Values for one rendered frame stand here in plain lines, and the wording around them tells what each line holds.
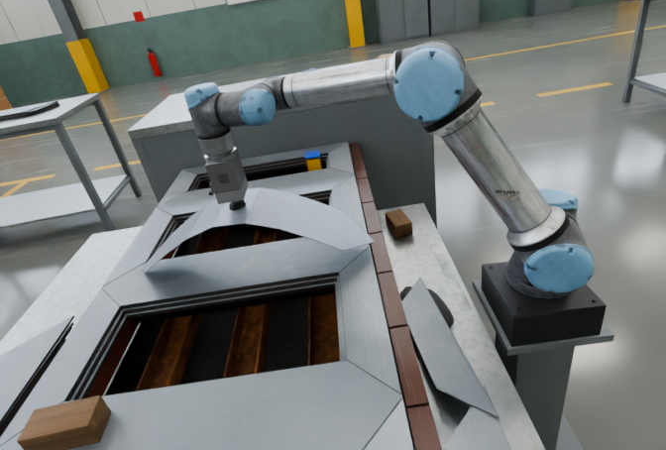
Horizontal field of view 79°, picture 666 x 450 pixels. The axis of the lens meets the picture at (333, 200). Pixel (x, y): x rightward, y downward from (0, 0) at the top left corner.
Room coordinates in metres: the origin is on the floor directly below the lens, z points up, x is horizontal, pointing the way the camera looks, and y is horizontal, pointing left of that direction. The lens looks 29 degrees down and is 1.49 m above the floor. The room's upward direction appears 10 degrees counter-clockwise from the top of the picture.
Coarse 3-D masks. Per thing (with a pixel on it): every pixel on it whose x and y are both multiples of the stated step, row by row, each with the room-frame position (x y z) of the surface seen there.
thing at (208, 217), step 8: (216, 200) 1.00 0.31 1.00; (208, 208) 0.97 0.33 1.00; (216, 208) 0.94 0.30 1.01; (200, 216) 0.95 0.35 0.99; (208, 216) 0.91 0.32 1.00; (216, 216) 0.88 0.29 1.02; (200, 224) 0.89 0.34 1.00; (208, 224) 0.86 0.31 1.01; (192, 232) 0.87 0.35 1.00; (200, 232) 0.84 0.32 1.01
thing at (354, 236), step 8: (344, 216) 0.95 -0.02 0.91; (344, 224) 0.91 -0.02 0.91; (352, 224) 0.92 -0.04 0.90; (344, 232) 0.87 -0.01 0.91; (352, 232) 0.88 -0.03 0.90; (360, 232) 0.89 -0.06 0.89; (344, 240) 0.84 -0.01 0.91; (352, 240) 0.85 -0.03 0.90; (360, 240) 0.86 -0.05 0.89; (344, 248) 0.80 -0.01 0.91; (352, 248) 0.81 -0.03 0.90
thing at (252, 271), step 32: (288, 160) 1.58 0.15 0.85; (320, 160) 1.57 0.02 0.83; (320, 192) 1.24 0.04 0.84; (192, 256) 0.99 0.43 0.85; (224, 256) 0.96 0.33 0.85; (256, 256) 0.93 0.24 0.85; (288, 256) 0.90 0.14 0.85; (320, 256) 0.87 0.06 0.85; (352, 256) 0.85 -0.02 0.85; (128, 288) 0.88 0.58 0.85; (160, 288) 0.86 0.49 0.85; (192, 288) 0.83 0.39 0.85; (224, 288) 0.81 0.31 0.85; (256, 288) 0.80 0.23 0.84; (288, 288) 0.79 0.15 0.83; (320, 288) 0.78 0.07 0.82; (352, 288) 0.73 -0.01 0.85; (352, 320) 0.63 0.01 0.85; (384, 320) 0.61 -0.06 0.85; (96, 352) 0.68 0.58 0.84; (352, 352) 0.55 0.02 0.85; (384, 352) 0.53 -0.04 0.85
